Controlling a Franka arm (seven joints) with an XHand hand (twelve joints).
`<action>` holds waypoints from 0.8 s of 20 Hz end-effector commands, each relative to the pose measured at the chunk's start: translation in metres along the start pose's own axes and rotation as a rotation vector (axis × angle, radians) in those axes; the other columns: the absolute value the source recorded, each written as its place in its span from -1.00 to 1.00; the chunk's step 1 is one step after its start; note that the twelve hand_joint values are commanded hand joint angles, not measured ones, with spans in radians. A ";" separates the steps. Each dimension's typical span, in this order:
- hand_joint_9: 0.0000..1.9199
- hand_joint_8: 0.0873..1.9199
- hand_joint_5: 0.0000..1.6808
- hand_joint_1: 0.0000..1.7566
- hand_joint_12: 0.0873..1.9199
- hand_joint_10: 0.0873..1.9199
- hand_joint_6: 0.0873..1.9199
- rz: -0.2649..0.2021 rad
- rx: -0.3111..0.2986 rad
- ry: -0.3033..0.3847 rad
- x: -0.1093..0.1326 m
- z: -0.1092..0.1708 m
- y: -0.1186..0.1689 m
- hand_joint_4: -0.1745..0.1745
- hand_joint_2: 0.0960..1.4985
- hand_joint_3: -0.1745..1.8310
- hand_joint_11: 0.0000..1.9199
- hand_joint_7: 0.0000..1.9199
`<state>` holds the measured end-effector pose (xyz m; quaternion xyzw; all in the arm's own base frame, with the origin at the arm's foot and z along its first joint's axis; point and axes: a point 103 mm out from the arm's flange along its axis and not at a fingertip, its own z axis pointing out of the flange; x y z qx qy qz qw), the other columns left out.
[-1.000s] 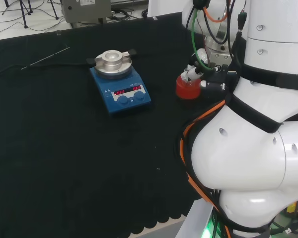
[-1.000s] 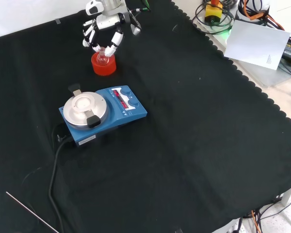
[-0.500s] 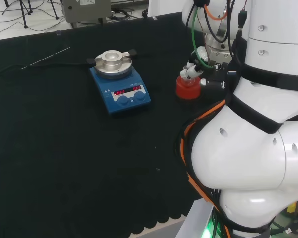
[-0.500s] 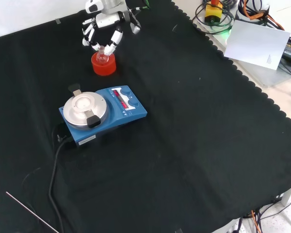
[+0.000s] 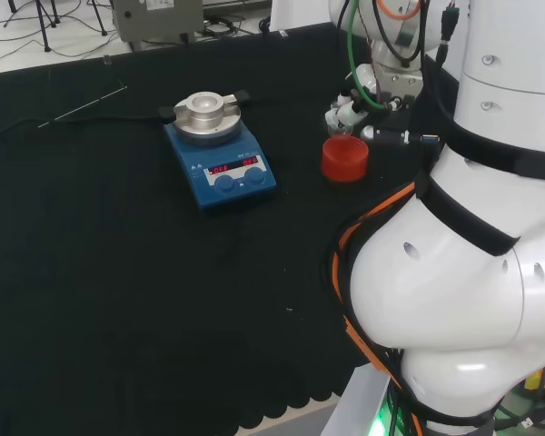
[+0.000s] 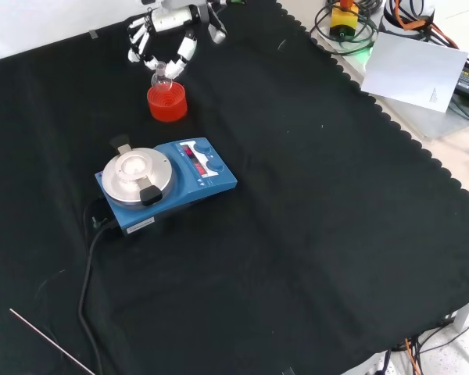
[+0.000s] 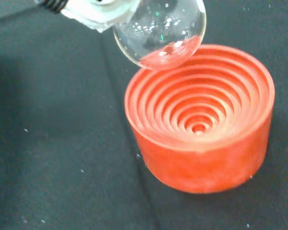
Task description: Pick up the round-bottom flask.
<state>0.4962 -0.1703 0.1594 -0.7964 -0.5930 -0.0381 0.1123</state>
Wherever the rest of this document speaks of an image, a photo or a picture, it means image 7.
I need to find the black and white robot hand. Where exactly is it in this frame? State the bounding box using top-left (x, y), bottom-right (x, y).
top-left (35, 0), bottom-right (141, 34)

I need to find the orange stepped flask stand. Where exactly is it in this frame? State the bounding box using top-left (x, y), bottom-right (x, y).
top-left (124, 44), bottom-right (276, 194)

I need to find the black bench cloth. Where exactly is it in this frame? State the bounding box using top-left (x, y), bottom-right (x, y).
top-left (0, 0), bottom-right (288, 230)

